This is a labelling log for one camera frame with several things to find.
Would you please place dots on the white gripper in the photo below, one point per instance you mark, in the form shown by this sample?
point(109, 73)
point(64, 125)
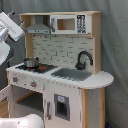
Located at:
point(14, 30)

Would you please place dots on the white oven door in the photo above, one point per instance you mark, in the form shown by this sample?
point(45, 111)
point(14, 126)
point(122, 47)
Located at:
point(7, 102)

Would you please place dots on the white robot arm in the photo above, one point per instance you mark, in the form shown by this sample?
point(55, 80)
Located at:
point(6, 52)

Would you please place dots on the wooden toy kitchen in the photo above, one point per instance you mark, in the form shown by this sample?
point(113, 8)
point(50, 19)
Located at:
point(61, 50)

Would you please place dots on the grey range hood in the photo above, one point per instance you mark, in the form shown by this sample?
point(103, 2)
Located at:
point(40, 25)

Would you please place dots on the silver toy pot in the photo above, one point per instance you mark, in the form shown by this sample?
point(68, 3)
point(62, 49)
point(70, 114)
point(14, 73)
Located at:
point(31, 62)

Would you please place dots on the toy microwave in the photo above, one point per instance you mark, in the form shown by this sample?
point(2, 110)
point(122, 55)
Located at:
point(70, 24)

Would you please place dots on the black stove top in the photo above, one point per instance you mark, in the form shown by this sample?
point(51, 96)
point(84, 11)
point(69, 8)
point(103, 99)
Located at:
point(41, 68)

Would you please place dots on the left red stove knob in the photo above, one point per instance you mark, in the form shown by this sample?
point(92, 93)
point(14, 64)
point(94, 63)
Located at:
point(15, 79)

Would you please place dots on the red stove knob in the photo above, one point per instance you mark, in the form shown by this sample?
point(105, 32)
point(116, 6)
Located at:
point(33, 84)
point(15, 79)

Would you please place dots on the right red stove knob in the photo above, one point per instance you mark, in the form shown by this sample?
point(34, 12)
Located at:
point(33, 84)

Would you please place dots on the black toy faucet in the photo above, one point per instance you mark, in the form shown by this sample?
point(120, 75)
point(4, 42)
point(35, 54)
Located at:
point(81, 63)

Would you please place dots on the grey toy sink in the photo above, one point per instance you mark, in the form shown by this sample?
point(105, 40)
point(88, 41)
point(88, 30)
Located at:
point(71, 74)

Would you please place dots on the cabinet door with dispenser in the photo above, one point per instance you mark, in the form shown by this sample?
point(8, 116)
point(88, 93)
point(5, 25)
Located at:
point(62, 106)

